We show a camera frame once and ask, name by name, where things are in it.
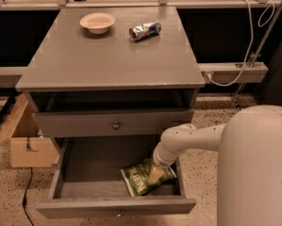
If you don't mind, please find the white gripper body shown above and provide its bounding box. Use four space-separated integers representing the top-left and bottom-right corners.
153 142 180 168

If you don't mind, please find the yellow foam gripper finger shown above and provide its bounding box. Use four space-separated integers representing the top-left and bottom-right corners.
148 165 164 185

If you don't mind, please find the green jalapeno chip bag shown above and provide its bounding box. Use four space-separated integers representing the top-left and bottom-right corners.
121 158 176 197

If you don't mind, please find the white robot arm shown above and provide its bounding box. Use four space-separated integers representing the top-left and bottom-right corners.
153 105 282 226

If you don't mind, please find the closed grey upper drawer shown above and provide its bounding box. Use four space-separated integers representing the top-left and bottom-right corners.
33 109 194 137

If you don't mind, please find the open grey lower drawer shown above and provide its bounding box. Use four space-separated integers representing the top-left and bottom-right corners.
37 135 195 218

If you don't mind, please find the grey wooden drawer cabinet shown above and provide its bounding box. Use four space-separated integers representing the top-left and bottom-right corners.
15 6 207 162

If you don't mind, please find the crushed silver blue can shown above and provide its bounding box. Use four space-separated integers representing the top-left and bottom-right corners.
129 21 161 41

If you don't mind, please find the brown cardboard box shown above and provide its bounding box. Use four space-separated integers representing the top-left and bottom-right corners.
0 94 58 168

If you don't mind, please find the beige paper bowl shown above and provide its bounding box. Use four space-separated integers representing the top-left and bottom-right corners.
79 12 116 35

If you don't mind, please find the black floor cable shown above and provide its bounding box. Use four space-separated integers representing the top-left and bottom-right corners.
22 167 35 226

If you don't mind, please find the grey metal rail frame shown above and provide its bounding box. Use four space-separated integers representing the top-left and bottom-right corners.
0 0 282 89

